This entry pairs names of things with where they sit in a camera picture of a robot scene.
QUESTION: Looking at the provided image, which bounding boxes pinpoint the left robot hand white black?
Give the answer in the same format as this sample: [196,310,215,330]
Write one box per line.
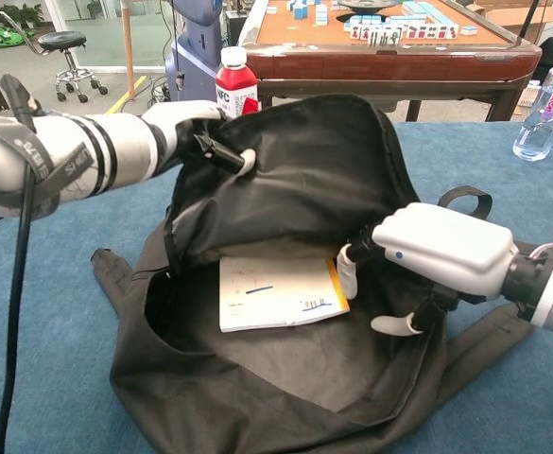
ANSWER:
[143,99,258,175]

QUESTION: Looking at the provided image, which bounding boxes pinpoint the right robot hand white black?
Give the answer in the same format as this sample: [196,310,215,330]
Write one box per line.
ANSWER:
[337,202,521,337]

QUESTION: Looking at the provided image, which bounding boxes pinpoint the black backpack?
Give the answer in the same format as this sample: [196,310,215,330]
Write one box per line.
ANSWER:
[90,93,537,454]

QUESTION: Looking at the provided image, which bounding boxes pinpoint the white yellow paper booklet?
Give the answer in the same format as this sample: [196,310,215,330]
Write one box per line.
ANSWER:
[218,256,352,334]

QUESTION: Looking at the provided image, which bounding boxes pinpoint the red juice bottle white cap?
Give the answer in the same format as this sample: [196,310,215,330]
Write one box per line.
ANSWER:
[215,45,262,119]

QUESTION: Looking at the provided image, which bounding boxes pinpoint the blue grey machine base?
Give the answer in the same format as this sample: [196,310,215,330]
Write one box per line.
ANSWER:
[164,0,233,103]

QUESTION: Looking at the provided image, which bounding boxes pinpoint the wooden pole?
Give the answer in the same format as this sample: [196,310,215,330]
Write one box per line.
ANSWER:
[121,0,138,98]

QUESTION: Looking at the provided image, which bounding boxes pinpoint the black round stool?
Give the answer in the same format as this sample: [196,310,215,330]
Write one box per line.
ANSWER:
[37,30,110,104]

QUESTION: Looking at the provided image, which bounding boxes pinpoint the blue-white mahjong tile stack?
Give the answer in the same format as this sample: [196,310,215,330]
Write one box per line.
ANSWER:
[401,0,447,25]
[285,0,329,26]

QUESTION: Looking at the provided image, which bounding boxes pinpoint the clear water bottle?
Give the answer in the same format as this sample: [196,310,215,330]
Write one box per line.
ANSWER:
[512,50,553,163]

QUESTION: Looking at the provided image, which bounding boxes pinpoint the brown mahjong table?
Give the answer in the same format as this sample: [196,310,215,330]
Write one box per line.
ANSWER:
[237,0,544,123]

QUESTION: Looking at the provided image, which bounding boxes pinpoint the dark round tray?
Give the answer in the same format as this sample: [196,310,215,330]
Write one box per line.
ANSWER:
[337,0,400,11]

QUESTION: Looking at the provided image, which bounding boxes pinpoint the green-print mahjong tiles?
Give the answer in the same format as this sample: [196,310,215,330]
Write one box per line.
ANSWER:
[367,26,404,47]

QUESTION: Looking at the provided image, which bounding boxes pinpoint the red-print mahjong tile row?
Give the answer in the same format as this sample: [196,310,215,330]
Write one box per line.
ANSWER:
[350,22,460,42]

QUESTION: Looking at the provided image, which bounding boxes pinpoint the blue table cloth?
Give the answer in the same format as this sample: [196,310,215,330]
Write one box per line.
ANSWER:
[0,121,553,454]

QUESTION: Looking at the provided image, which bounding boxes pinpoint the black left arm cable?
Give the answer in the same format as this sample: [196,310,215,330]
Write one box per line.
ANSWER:
[0,165,36,454]

